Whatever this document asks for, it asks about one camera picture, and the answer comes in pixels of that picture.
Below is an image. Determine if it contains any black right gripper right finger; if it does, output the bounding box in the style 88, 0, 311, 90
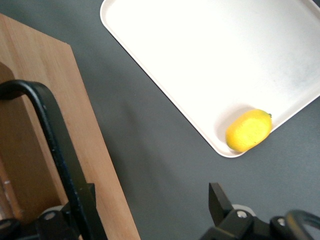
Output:
199, 182, 274, 240

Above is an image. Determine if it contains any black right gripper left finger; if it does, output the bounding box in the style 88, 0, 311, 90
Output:
34, 183, 99, 240

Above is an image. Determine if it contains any wooden drawer with notch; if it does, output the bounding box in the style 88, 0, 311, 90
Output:
0, 12, 141, 240

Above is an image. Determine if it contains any black metal drawer handle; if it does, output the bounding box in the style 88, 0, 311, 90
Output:
0, 79, 107, 240

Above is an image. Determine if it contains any yellow lemon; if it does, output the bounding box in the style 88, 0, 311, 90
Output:
225, 108, 273, 153

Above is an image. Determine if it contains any beige plastic tray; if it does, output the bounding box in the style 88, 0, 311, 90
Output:
99, 0, 320, 159

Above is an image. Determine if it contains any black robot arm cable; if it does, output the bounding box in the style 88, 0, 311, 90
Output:
284, 209, 320, 240

